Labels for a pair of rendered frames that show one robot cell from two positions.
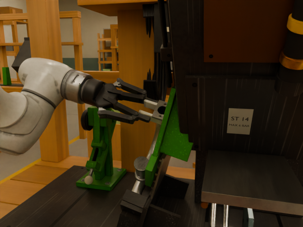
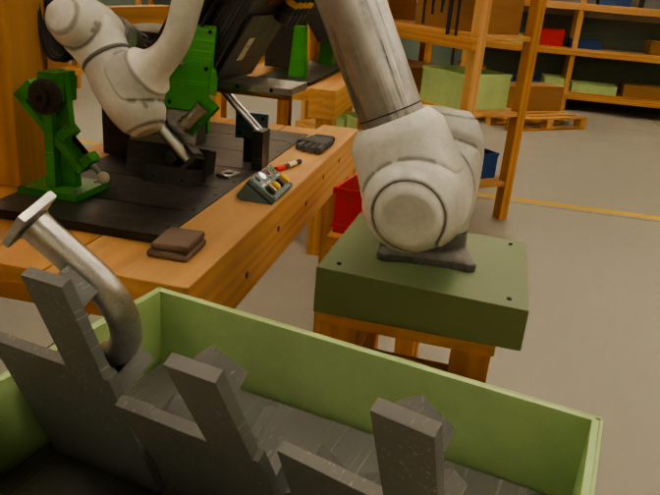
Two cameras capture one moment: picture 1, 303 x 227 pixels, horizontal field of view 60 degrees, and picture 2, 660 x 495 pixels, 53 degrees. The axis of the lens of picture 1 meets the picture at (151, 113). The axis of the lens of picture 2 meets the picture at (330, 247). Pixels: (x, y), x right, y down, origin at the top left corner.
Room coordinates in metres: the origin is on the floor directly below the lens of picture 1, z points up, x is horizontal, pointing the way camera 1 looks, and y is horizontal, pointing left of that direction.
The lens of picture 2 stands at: (0.36, 1.68, 1.39)
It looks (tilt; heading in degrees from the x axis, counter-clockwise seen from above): 21 degrees down; 266
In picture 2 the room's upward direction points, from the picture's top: 5 degrees clockwise
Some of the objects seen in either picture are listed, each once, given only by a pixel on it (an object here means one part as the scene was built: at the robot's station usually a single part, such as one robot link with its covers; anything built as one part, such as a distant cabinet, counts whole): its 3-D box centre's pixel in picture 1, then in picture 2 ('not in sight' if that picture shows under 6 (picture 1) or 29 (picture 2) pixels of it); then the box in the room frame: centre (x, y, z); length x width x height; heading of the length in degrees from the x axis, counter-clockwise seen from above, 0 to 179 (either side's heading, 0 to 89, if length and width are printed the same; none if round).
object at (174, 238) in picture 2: not in sight; (177, 244); (0.57, 0.50, 0.91); 0.10 x 0.08 x 0.03; 77
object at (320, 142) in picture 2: not in sight; (313, 142); (0.30, -0.44, 0.91); 0.20 x 0.11 x 0.03; 72
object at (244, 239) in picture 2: not in sight; (280, 200); (0.39, -0.08, 0.82); 1.50 x 0.14 x 0.15; 75
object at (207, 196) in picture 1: (244, 159); (231, 82); (0.55, -0.21, 1.11); 0.39 x 0.16 x 0.03; 165
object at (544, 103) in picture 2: not in sight; (528, 105); (-2.41, -6.43, 0.22); 1.20 x 0.80 x 0.44; 26
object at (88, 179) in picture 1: (90, 174); (97, 170); (0.80, 0.20, 0.96); 0.06 x 0.03 x 0.06; 165
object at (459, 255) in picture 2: not in sight; (424, 232); (0.10, 0.46, 0.95); 0.22 x 0.18 x 0.06; 84
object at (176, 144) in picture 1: (179, 126); (195, 66); (0.62, -0.07, 1.17); 0.13 x 0.12 x 0.20; 75
